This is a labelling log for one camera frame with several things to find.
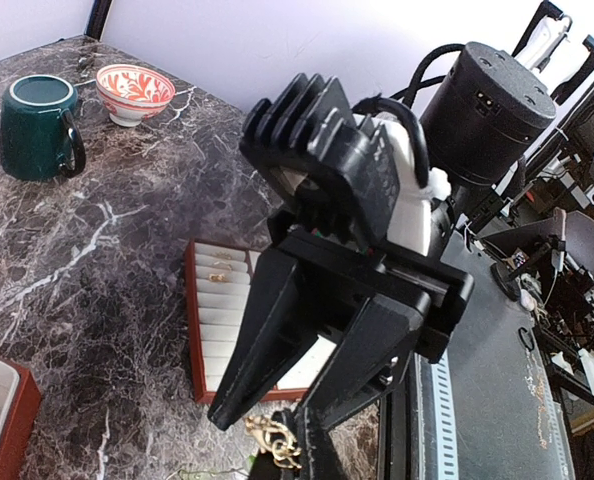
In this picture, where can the right black frame post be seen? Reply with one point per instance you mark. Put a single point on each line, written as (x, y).
(97, 18)

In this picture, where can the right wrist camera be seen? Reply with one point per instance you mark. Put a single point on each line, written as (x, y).
(360, 173)

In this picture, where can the white slotted cable duct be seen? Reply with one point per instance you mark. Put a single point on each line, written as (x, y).
(445, 422)

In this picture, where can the red jewelry tray insert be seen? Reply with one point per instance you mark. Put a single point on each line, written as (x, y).
(218, 280)

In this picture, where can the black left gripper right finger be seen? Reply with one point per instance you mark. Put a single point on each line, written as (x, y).
(318, 458)

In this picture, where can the red white patterned bowl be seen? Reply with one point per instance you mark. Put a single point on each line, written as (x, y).
(132, 94)

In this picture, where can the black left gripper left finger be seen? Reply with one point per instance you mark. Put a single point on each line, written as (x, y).
(264, 468)

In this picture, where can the dark green mug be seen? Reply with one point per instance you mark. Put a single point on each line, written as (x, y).
(39, 139)

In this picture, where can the red jewelry box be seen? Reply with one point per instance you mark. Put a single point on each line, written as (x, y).
(19, 404)

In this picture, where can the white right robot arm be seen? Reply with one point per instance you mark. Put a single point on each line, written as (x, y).
(481, 109)

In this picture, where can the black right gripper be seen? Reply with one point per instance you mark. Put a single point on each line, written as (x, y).
(304, 285)

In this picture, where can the black front table rail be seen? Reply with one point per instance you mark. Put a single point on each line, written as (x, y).
(400, 434)

